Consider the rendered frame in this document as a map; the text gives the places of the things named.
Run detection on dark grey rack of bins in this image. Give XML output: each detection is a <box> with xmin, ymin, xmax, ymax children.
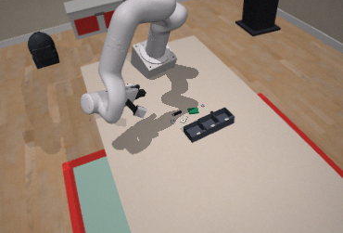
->
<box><xmin>184</xmin><ymin>107</ymin><xmax>235</xmax><ymax>143</ymax></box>

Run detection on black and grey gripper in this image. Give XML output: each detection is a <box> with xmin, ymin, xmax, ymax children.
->
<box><xmin>125</xmin><ymin>84</ymin><xmax>146</xmax><ymax>102</ymax></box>

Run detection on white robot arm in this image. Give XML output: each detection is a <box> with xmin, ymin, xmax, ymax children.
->
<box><xmin>81</xmin><ymin>0</ymin><xmax>187</xmax><ymax>123</ymax></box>

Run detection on beige domino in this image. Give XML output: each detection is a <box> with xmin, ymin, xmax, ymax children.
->
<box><xmin>180</xmin><ymin>115</ymin><xmax>188</xmax><ymax>123</ymax></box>

